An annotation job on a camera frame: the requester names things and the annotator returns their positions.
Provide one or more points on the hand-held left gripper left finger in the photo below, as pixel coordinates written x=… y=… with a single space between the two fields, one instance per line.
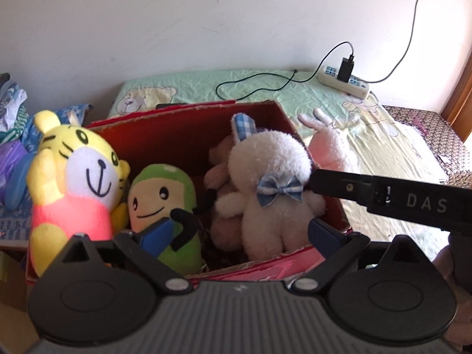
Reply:
x=156 y=236

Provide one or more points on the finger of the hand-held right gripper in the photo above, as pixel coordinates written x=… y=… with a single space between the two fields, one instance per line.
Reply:
x=332 y=182

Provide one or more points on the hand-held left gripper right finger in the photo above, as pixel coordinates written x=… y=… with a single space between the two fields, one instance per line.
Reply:
x=324 y=238

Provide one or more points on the green plush toy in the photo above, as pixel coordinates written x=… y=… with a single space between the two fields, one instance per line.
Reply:
x=162 y=180

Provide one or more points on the red cardboard box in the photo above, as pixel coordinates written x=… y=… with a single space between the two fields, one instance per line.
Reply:
x=166 y=136

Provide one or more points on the person's right hand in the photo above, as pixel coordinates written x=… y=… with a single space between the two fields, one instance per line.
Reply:
x=465 y=320

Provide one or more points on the pink plush rabbit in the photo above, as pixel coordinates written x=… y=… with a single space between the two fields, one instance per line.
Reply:
x=328 y=147

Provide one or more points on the white plush rabbit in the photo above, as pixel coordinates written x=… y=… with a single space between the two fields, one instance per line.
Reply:
x=273 y=155

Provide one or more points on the brown patterned cloth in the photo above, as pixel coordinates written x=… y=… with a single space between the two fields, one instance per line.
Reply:
x=424 y=125

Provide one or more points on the beige plush toy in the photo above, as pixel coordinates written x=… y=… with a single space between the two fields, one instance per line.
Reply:
x=221 y=177

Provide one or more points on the white power strip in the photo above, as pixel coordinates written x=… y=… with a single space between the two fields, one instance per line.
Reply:
x=354 y=84

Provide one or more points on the yellow tiger plush toy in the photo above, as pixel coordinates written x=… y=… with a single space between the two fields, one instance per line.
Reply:
x=88 y=162

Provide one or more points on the black charger plug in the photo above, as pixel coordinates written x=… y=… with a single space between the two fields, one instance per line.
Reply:
x=346 y=68

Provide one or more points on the green cartoon bed sheet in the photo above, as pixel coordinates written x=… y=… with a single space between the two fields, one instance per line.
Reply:
x=258 y=88

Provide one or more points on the purple package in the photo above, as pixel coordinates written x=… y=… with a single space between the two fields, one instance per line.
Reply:
x=9 y=162

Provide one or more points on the brown cardboard box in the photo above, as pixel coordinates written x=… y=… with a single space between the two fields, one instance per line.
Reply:
x=11 y=313

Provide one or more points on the green striped cloth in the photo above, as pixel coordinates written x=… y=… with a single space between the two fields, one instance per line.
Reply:
x=18 y=125

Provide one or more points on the white printed cloth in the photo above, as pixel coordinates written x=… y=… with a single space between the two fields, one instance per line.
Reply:
x=11 y=99

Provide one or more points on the wooden door frame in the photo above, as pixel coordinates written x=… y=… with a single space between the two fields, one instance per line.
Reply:
x=461 y=107

